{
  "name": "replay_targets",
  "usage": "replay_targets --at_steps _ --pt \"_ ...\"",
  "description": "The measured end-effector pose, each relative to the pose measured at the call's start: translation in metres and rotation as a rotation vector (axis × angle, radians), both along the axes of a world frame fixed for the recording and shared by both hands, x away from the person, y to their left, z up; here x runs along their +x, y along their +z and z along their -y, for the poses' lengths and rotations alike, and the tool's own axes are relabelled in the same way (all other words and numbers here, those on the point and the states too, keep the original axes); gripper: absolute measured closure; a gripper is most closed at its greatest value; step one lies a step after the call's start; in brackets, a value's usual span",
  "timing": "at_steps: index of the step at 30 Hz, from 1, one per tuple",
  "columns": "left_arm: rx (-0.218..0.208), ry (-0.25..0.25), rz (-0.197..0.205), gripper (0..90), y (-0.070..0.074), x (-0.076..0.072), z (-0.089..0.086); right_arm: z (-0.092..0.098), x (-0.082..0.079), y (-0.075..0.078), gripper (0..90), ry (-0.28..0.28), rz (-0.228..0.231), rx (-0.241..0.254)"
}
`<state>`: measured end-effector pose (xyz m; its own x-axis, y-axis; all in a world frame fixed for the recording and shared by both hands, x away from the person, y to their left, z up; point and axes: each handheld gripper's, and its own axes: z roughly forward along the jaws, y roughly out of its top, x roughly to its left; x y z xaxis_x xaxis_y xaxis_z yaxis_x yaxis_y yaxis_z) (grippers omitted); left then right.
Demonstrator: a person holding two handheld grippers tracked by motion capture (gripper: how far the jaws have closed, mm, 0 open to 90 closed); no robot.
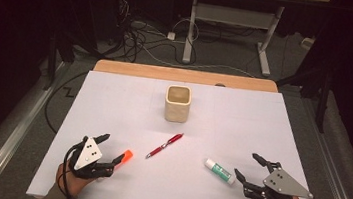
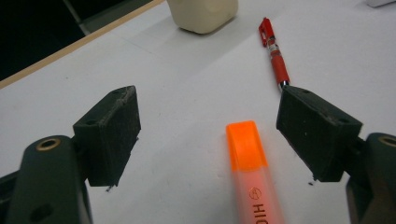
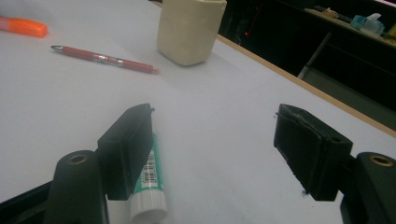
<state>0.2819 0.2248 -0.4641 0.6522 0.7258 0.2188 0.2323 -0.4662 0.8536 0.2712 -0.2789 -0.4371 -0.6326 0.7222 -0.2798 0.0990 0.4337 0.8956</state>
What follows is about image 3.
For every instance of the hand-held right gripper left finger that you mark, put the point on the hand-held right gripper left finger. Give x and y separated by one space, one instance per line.
124 149

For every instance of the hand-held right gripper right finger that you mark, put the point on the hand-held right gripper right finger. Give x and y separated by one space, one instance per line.
308 152

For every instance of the green and white glue stick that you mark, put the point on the green and white glue stick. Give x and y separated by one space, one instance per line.
149 196

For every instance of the red pen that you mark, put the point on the red pen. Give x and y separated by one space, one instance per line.
106 59

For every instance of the cream square pen holder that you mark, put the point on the cream square pen holder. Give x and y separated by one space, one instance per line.
188 31

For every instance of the orange highlighter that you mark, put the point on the orange highlighter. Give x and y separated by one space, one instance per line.
25 27

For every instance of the white table sheet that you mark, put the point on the white table sheet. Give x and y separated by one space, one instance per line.
218 124

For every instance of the cluttered wooden shelf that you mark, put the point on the cluttered wooden shelf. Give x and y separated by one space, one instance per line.
339 21

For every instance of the teal tissue pack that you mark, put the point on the teal tissue pack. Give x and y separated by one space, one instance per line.
369 24

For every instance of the grey metal post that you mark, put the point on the grey metal post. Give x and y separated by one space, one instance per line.
314 54

